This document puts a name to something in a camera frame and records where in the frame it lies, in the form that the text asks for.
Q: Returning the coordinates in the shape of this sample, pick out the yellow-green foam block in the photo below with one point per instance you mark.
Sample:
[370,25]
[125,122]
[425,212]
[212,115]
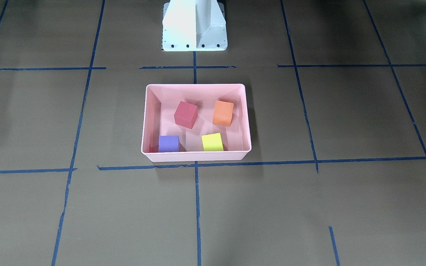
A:
[212,142]

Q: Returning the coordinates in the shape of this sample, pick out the orange foam block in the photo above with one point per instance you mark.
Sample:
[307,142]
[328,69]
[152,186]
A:
[223,113]

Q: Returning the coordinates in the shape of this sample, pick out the red foam block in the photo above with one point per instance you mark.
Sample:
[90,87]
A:
[186,114]

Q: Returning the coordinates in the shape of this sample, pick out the purple foam block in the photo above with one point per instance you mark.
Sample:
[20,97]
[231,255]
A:
[168,144]

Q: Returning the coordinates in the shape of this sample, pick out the pink plastic bin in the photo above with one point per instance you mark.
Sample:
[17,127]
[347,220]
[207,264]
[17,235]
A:
[161,102]

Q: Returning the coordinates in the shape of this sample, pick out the white metal pedestal base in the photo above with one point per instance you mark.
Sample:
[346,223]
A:
[194,25]

